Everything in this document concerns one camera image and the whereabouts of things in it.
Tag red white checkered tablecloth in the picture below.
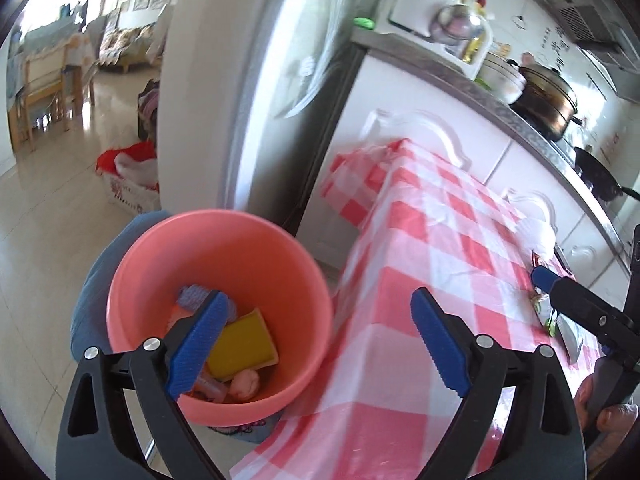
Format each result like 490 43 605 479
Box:
227 137 608 480

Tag pink plastic bucket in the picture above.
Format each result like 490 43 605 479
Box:
106 210 335 428

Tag patterned sofa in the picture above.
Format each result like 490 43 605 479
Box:
97 22 166 73

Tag wooden chair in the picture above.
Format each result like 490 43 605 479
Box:
10 42 96 153

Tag red cloth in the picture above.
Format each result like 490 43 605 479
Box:
96 141 158 176

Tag yellow scouring sponge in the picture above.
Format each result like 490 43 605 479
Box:
206 308 279 380

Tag blue stool cushion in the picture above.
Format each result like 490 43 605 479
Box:
70 210 173 366

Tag dark cooking pot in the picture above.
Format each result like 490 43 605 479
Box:
510 62 583 143

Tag grey range hood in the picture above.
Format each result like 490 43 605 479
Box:
555 0 626 56

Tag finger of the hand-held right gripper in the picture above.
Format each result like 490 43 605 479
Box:
530 266 640 361
631 224 640 313

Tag white wipes packet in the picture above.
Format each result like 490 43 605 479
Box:
555 310 601 366

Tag person's right hand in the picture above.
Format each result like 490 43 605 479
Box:
572 374 640 480

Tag white refrigerator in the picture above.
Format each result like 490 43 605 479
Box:
155 0 401 281

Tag black wok pan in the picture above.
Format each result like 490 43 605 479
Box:
572 146 640 203

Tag red shiny snack packet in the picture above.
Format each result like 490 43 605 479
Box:
530 251 563 337

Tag steel ladle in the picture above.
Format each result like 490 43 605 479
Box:
432 4 488 43

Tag stacked white bowls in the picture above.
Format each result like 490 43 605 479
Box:
475 52 526 103

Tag white plastic basket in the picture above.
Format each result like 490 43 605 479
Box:
102 167 162 212

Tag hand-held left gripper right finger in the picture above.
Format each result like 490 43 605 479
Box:
410 287 587 480

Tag white cabinet door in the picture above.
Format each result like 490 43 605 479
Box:
300 54 513 273
485 140 587 233
554 212 630 283

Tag blue patterned cloth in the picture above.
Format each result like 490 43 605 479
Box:
175 284 236 322

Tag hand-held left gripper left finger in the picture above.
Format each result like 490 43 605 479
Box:
55 290 230 480

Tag pink round ball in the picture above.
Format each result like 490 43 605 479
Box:
229 369 261 402

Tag white bag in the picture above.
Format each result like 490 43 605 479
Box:
517 217 557 256

